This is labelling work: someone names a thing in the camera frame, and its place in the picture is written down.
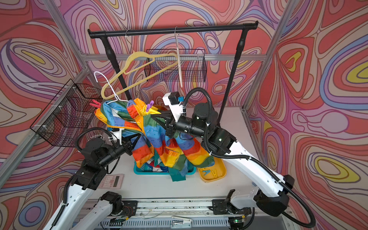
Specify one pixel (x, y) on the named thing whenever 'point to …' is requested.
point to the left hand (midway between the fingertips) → (142, 135)
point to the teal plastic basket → (145, 169)
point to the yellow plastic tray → (219, 165)
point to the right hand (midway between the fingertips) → (152, 120)
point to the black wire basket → (70, 112)
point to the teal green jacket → (176, 175)
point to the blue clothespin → (207, 172)
